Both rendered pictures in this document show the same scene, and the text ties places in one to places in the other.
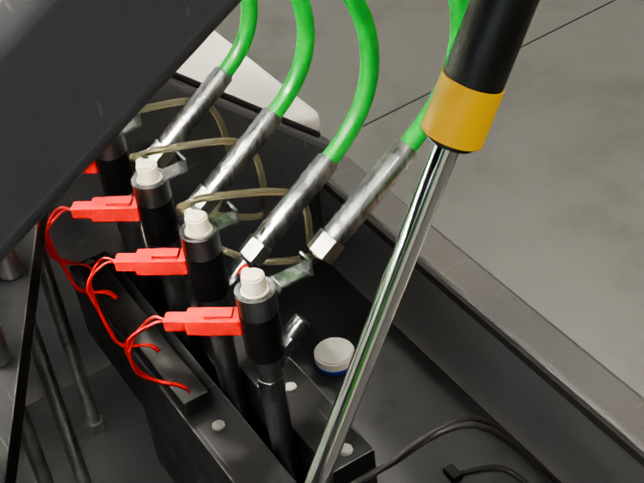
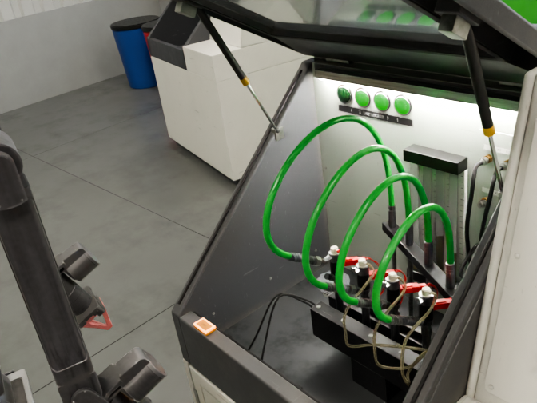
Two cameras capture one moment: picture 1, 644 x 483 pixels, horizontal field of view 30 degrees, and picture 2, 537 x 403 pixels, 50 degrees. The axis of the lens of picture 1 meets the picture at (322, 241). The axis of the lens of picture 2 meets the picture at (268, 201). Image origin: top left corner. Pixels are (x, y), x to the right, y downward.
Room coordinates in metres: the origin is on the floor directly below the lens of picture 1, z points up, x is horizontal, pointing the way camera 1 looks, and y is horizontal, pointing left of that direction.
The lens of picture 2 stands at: (1.65, -0.25, 1.84)
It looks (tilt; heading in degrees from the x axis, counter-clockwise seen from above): 27 degrees down; 171
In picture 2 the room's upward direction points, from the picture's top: 9 degrees counter-clockwise
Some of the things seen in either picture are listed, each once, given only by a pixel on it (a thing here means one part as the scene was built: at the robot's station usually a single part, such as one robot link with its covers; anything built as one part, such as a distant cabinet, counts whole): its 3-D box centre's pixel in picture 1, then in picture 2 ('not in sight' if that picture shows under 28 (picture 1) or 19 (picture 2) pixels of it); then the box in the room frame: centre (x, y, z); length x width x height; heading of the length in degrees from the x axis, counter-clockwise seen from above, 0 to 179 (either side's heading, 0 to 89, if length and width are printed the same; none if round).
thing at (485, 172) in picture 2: not in sight; (501, 205); (0.69, 0.39, 1.20); 0.13 x 0.03 x 0.31; 28
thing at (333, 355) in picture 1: (334, 356); not in sight; (0.82, 0.00, 0.84); 0.04 x 0.04 x 0.01
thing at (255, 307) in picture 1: (287, 389); (335, 293); (0.60, 0.04, 1.03); 0.05 x 0.03 x 0.21; 118
